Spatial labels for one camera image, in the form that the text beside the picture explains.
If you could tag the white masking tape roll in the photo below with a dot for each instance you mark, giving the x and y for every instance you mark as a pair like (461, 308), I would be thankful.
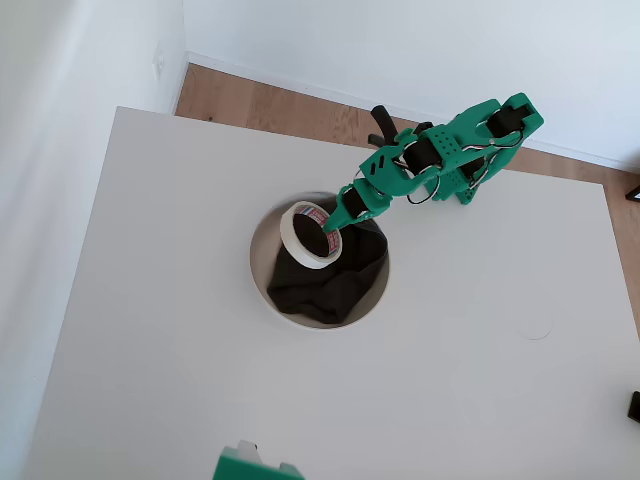
(300, 245)

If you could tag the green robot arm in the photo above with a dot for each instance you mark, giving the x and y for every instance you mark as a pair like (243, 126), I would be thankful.
(450, 150)

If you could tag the dark grey cloth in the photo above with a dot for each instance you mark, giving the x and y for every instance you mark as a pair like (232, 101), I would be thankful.
(320, 295)

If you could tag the black table clamp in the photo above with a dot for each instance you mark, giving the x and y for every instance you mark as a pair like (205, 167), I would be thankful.
(424, 126)

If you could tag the white round bowl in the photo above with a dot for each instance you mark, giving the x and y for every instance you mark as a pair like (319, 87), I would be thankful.
(257, 270)

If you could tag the black framed object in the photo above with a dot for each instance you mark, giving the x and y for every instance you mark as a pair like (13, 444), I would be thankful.
(634, 195)

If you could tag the small black box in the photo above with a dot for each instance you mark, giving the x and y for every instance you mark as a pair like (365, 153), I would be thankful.
(634, 406)

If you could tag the white wall socket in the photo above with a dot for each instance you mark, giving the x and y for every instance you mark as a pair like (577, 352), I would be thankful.
(160, 62)

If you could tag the green and white plastic mount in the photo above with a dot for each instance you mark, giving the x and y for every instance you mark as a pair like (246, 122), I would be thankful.
(250, 467)

